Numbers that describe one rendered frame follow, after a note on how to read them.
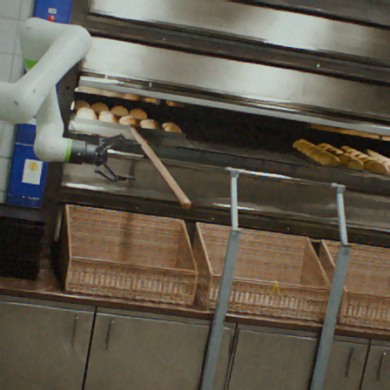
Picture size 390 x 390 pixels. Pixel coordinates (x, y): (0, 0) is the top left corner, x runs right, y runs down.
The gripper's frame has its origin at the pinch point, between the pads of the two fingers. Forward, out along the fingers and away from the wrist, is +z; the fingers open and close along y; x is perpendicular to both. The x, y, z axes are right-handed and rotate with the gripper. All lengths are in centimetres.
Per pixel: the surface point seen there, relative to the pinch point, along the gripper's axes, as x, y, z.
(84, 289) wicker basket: -15, 58, -10
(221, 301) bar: -5, 53, 46
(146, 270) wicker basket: -16, 47, 14
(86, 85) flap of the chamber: -49, -23, -20
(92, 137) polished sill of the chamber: -64, 1, -12
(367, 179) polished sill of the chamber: -65, 0, 120
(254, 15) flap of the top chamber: -65, -66, 51
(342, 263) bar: -5, 30, 94
